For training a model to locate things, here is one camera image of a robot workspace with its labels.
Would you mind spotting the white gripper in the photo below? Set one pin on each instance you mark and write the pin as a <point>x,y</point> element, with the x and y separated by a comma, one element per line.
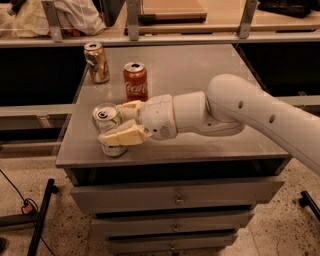
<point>157,116</point>

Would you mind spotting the white green 7up can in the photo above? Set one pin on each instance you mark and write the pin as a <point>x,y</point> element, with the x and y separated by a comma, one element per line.
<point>106,117</point>

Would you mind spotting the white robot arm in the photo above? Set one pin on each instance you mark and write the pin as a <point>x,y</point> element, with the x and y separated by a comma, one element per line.
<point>228,105</point>

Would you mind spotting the red coca-cola can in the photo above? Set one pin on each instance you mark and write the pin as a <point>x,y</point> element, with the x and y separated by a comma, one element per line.
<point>135,79</point>

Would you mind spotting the gold soda can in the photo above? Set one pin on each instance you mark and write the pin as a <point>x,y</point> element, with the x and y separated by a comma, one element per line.
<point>97,62</point>

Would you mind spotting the grey metal drawer cabinet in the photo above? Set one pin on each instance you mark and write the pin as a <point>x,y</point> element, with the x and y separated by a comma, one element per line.
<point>187,192</point>

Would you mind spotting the black stand leg left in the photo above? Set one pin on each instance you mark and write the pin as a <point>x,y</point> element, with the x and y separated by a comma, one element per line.
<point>50,189</point>

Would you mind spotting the black stand leg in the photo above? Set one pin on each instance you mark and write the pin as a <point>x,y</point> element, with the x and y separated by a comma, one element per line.
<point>307,201</point>
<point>50,189</point>

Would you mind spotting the wooden board on shelf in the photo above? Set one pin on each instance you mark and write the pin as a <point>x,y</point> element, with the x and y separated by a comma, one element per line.
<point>171,11</point>

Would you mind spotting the white cloth bag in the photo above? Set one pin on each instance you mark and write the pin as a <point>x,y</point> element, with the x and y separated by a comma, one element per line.
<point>34,18</point>

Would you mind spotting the black stand leg right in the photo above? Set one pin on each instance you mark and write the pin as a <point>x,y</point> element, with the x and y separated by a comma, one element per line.
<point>307,201</point>

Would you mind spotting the black object top right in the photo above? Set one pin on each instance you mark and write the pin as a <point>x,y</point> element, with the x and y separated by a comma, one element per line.
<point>291,8</point>

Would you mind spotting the grey metal shelf rail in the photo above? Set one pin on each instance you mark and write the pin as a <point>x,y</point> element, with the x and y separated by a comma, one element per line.
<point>224,24</point>

